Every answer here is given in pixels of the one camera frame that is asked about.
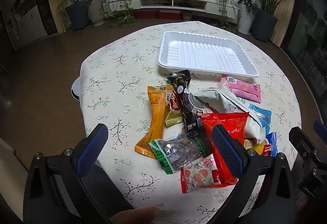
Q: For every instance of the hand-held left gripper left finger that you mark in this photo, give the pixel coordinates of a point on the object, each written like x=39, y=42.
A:
x=92, y=147

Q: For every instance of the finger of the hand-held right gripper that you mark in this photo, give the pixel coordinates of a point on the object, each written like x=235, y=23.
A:
x=321, y=132
x=301, y=142

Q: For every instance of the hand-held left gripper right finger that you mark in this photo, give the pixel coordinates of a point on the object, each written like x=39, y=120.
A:
x=227, y=150

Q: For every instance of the blue roll cake packet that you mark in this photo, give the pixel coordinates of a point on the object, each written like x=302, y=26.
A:
x=272, y=142

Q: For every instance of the large red snack packet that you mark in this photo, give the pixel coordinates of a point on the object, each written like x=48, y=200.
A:
x=230, y=119

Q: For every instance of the red candy packet with medallion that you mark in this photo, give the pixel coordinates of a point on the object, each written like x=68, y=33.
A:
x=201, y=175

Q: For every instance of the light blue snack packet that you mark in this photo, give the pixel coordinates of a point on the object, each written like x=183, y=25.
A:
x=261, y=114

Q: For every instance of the clear green-edged seed packet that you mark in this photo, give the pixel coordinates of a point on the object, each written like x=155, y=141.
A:
x=176, y=152

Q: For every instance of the pale green snack bag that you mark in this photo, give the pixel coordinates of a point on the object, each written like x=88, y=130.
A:
x=219, y=98

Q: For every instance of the pink snack packet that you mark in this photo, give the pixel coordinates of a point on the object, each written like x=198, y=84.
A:
x=245, y=90

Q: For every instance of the long pale pink packet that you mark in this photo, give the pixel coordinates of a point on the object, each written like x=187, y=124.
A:
x=223, y=84

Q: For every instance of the small red and gold packet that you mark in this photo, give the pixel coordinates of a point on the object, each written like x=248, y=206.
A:
x=175, y=106

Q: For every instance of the orange snack packet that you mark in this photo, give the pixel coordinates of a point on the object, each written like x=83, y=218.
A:
x=157, y=111

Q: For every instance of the black and gold snack packet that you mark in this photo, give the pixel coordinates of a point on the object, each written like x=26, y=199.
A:
x=178, y=81

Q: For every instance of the white plastic tray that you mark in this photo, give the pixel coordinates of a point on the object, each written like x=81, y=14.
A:
x=204, y=52

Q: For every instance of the person's left hand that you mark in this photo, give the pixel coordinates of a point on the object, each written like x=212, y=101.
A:
x=138, y=215

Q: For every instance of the white round object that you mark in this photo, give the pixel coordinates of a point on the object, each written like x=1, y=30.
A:
x=76, y=88

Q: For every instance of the floral tablecloth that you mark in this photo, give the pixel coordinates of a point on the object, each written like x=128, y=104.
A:
x=122, y=68

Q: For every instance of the large-leaf plant in dark pot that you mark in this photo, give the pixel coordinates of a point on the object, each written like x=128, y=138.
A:
x=264, y=24

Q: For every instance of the beige curtain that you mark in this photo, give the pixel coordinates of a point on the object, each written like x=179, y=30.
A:
x=286, y=14

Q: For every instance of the bushy plant in white pot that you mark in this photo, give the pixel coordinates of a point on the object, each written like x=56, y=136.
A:
x=246, y=23

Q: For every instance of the plant in white ribbed pot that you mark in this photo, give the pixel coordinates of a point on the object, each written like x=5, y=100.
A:
x=97, y=12

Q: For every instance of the small white round pot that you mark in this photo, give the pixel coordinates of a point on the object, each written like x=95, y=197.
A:
x=187, y=15

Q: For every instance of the red storage box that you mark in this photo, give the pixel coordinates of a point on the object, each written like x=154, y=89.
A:
x=169, y=14

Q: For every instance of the white television cabinet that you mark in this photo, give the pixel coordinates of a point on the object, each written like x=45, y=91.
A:
x=155, y=3

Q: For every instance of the white wall cabinet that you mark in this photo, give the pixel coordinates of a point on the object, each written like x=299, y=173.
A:
x=28, y=17

